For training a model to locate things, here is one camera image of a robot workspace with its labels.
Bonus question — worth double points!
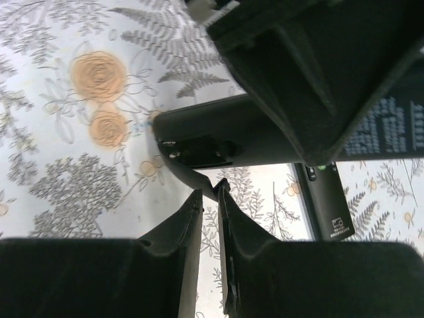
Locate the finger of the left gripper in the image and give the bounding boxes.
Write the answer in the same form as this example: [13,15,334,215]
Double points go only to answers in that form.
[205,1,423,165]

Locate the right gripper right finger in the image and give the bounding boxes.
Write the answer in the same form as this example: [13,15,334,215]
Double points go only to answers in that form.
[218,188,423,317]

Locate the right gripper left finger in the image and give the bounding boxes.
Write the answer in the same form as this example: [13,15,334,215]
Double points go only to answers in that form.
[1,190,203,317]

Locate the large black remote control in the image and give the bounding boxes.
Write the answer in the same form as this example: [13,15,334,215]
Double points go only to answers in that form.
[153,57,423,170]

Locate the black battery cover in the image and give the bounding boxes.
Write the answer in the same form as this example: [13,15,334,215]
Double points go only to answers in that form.
[165,158,231,201]

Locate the small slim black remote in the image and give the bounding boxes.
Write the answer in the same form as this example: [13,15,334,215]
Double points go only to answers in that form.
[294,162,355,242]

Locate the floral table mat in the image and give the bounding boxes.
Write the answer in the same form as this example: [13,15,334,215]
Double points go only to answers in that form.
[1,1,423,317]

